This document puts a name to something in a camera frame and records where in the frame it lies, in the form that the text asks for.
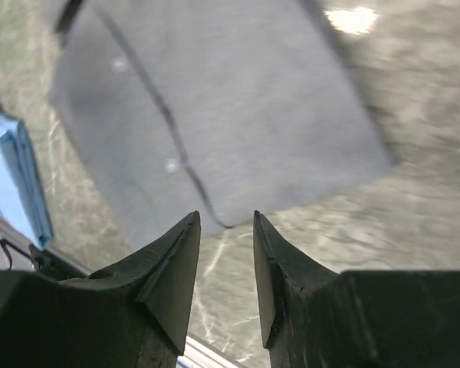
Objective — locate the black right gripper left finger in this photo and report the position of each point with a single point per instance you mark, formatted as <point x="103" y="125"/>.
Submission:
<point x="99" y="306"/>

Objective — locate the folded light blue shirt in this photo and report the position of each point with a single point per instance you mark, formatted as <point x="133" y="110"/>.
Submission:
<point x="22" y="202"/>

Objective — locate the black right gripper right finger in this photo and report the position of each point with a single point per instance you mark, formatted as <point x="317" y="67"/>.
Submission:
<point x="311" y="316"/>

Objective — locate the grey long sleeve shirt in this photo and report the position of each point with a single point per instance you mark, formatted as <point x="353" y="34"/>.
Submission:
<point x="221" y="107"/>

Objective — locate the aluminium frame rail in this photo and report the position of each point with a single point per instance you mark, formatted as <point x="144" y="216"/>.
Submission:
<point x="99" y="291"/>

